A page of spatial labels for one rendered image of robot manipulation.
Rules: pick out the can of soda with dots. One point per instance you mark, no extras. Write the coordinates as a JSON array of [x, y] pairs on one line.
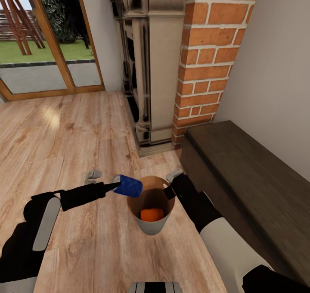
[[129, 186], [153, 214]]

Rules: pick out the wood fireplace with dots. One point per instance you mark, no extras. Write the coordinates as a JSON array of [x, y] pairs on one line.
[[150, 37]]

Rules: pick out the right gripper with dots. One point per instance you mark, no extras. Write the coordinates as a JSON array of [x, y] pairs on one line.
[[169, 192]]

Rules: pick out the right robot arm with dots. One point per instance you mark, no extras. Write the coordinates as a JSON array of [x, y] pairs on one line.
[[241, 268]]

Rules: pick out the trash can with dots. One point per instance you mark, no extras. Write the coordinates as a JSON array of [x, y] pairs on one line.
[[151, 196]]

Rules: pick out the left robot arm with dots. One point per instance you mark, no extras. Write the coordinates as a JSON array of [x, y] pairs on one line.
[[23, 252]]

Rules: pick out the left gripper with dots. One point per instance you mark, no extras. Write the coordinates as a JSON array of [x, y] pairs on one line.
[[91, 192]]

